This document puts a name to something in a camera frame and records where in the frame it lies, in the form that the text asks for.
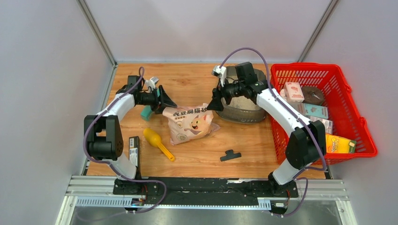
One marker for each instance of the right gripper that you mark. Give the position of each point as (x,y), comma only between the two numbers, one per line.
(216,103)

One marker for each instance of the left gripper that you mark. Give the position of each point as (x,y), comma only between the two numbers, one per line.
(165,101)

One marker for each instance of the pink cat litter bag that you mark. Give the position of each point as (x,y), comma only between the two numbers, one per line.
(189,122)

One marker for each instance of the black bag clip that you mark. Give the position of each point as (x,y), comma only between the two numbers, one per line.
(229,155)

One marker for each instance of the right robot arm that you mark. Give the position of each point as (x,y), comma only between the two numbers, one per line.
(307,141)

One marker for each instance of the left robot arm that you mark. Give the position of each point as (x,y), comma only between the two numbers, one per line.
(103,141)

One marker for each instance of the grey litter box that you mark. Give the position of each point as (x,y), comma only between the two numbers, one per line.
(241,109)

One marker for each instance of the black flat box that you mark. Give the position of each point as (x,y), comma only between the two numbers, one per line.
(134,151)

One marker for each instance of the teal pink box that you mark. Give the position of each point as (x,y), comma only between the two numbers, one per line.
(309,110)

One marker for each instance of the yellow plastic scoop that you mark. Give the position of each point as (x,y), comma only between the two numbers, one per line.
(155,140)

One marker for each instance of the pink white carton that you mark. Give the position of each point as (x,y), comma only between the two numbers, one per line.
(292,92)

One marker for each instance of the brown round container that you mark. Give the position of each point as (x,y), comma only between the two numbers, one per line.
(312,95)

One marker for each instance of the red plastic basket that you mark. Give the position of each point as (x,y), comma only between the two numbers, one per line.
(347,121)

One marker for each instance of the yellow sponge pack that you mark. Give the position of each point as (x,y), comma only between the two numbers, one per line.
(339,145)

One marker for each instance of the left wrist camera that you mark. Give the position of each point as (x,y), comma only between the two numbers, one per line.
(151,83)

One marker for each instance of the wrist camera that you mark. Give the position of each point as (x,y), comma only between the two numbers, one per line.
(220,72)
(151,83)

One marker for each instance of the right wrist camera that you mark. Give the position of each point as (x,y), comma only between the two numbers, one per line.
(220,72)

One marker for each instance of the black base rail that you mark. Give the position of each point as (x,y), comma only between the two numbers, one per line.
(205,192)

